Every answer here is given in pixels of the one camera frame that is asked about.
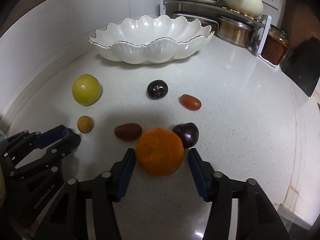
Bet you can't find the orange tangerine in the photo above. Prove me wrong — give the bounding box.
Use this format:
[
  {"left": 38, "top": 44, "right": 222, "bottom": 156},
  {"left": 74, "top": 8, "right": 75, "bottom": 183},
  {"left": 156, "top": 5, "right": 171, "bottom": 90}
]
[{"left": 136, "top": 128, "right": 185, "bottom": 177}]

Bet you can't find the green yellow lime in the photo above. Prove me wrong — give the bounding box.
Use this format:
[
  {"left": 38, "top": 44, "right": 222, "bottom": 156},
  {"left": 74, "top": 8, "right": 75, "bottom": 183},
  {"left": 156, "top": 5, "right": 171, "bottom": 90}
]
[{"left": 72, "top": 74, "right": 101, "bottom": 106}]

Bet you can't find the black knife block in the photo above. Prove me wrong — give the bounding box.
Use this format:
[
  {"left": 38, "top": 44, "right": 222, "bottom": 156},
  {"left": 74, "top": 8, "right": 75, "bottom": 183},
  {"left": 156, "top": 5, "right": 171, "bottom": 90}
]
[{"left": 280, "top": 37, "right": 319, "bottom": 97}]

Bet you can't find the stainless steel pot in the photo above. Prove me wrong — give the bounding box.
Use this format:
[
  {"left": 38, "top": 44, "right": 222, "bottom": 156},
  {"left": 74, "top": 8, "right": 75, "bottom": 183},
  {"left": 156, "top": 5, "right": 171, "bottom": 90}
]
[{"left": 216, "top": 15, "right": 255, "bottom": 48}]

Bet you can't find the white scalloped bowl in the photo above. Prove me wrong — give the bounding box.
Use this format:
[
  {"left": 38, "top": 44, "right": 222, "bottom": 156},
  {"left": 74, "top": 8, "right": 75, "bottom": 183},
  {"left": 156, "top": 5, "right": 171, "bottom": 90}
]
[{"left": 88, "top": 15, "right": 214, "bottom": 65}]

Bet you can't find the wooden bead trivet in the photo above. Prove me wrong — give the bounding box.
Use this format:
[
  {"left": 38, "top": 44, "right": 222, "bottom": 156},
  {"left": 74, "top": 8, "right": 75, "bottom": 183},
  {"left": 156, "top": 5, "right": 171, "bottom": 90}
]
[{"left": 223, "top": 7, "right": 262, "bottom": 22}]

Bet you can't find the small yellow fruit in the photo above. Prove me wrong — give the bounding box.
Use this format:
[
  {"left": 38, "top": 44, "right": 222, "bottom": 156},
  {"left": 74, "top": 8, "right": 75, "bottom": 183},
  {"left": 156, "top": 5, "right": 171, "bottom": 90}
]
[{"left": 77, "top": 115, "right": 94, "bottom": 134}]

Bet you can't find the sauce jar green lid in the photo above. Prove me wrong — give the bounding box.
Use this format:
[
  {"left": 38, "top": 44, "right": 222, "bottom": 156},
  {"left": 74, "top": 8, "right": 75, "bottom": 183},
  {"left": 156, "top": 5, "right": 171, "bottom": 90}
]
[{"left": 261, "top": 25, "right": 289, "bottom": 66}]

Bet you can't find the red grape tomato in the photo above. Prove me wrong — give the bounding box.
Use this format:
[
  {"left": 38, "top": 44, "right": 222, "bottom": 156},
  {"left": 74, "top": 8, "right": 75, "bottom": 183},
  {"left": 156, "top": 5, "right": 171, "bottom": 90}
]
[
  {"left": 114, "top": 123, "right": 142, "bottom": 141},
  {"left": 180, "top": 94, "right": 202, "bottom": 111}
]

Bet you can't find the dark cherry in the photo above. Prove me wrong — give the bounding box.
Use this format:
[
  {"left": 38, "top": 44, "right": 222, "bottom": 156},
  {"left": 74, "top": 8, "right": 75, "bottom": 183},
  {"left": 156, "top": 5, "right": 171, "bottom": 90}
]
[
  {"left": 172, "top": 122, "right": 200, "bottom": 149},
  {"left": 146, "top": 80, "right": 169, "bottom": 100}
]

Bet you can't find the corner shelf rack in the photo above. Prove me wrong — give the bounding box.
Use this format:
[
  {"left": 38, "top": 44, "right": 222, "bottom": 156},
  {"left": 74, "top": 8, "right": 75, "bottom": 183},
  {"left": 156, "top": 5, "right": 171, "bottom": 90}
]
[{"left": 160, "top": 0, "right": 272, "bottom": 55}]

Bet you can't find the blueberry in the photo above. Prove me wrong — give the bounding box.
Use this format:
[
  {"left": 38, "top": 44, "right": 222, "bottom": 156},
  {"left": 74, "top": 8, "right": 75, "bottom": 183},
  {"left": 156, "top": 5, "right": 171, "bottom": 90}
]
[{"left": 61, "top": 128, "right": 74, "bottom": 139}]

